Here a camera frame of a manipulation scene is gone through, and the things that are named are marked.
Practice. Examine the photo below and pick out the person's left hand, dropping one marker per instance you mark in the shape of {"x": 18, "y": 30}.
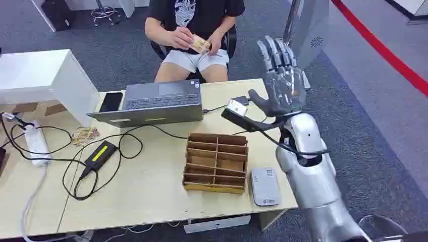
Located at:
{"x": 214, "y": 43}

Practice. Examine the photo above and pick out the person's right hand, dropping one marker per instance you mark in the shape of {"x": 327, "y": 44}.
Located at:
{"x": 180, "y": 38}

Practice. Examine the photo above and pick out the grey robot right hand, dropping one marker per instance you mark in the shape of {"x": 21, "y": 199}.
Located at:
{"x": 286, "y": 90}

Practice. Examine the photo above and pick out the stack of cards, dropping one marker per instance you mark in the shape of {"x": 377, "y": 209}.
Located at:
{"x": 200, "y": 44}

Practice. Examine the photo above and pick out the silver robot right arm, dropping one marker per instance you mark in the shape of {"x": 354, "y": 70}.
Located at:
{"x": 312, "y": 187}

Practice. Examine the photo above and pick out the person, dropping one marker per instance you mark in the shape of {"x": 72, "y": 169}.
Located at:
{"x": 200, "y": 16}

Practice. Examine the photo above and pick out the small black adapter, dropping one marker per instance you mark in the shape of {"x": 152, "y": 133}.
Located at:
{"x": 241, "y": 100}

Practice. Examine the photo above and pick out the grey metal cabinet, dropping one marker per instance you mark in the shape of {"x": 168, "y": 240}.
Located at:
{"x": 309, "y": 30}

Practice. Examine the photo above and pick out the grey laptop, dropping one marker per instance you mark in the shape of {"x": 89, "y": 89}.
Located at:
{"x": 157, "y": 103}

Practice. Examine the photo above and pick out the chrome stool base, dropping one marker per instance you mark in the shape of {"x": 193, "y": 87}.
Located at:
{"x": 105, "y": 13}

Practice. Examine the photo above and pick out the black smartphone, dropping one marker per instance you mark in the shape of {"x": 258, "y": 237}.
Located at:
{"x": 111, "y": 102}

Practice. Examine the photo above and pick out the grey flat device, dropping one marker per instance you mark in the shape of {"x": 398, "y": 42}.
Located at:
{"x": 264, "y": 187}

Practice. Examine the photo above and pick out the wooden card box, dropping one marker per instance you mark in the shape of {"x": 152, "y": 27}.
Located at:
{"x": 215, "y": 163}

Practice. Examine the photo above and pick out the red floor strip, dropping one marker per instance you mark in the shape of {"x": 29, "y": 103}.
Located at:
{"x": 381, "y": 50}

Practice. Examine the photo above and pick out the black case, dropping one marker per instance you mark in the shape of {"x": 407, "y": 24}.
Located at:
{"x": 58, "y": 13}

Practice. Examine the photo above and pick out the black power adapter yellow label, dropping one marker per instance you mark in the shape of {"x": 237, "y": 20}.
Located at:
{"x": 100, "y": 155}

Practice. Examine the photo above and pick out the brown tape patch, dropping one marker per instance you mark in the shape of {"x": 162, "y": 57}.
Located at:
{"x": 25, "y": 107}
{"x": 55, "y": 109}

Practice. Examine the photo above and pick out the white box cabinet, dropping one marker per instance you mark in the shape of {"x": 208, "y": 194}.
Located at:
{"x": 40, "y": 76}

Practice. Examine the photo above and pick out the clear curved cover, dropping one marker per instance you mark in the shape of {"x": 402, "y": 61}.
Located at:
{"x": 381, "y": 227}

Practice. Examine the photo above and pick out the white power strip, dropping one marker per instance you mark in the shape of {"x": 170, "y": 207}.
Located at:
{"x": 37, "y": 143}

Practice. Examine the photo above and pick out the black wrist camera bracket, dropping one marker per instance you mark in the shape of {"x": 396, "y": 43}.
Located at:
{"x": 247, "y": 123}

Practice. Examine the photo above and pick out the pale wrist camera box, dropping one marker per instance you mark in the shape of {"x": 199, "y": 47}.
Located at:
{"x": 236, "y": 107}

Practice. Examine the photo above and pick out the white under-desk bracket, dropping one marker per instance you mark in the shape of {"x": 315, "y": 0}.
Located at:
{"x": 217, "y": 224}

